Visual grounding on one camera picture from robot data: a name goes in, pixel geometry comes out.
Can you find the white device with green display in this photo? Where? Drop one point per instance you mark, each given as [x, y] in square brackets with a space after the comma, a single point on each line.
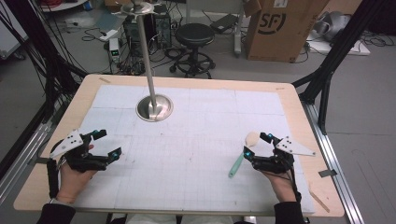
[114, 49]

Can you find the person's left hand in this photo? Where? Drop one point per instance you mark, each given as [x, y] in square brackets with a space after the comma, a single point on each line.
[72, 183]

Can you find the aluminium rail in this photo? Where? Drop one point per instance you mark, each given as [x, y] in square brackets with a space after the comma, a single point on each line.
[21, 161]
[333, 161]

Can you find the black computer tower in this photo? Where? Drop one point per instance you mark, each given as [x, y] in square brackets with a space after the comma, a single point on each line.
[162, 31]

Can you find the white grid mat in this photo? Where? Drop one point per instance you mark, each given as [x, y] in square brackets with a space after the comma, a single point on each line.
[186, 149]

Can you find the brown cardboard box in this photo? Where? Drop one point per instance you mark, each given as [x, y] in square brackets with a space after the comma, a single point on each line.
[286, 31]

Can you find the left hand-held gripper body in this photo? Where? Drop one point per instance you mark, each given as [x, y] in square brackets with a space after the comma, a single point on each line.
[74, 157]

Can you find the metal stand with round base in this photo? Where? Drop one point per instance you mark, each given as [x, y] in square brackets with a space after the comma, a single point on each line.
[154, 107]

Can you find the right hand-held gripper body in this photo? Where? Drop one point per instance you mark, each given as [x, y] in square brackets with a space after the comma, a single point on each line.
[274, 163]

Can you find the grey rounded shell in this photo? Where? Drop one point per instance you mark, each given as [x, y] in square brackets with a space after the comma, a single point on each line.
[333, 25]

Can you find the beige tape strip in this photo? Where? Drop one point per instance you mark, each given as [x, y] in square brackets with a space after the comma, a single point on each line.
[280, 88]
[104, 80]

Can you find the person's right hand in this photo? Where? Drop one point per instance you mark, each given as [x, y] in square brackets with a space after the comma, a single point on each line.
[283, 186]

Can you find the white power strip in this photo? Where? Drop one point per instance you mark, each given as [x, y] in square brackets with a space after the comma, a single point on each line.
[109, 34]

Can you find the black round stool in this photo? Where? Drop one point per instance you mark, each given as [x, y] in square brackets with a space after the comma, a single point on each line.
[194, 46]

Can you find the black flat case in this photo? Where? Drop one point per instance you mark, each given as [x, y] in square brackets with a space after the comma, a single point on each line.
[224, 23]

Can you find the grey tape piece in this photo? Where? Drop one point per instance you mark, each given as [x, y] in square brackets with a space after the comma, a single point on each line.
[327, 173]
[42, 160]

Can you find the white floor board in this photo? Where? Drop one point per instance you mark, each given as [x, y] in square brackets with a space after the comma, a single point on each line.
[342, 46]

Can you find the white round table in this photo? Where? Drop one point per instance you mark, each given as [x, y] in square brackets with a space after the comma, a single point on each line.
[65, 5]

